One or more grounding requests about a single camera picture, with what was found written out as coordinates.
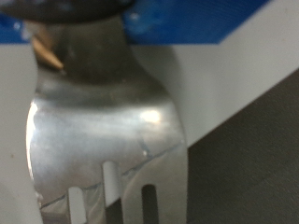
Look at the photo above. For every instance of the spatula with blue block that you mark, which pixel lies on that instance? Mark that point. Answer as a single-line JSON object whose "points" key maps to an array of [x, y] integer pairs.
{"points": [[93, 133]]}

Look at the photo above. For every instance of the silver toaster oven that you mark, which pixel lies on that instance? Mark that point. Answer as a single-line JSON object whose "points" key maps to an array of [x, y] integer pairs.
{"points": [[218, 77]]}

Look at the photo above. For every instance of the grey fabric backdrop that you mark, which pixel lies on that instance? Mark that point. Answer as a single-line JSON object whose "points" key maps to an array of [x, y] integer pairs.
{"points": [[249, 171]]}

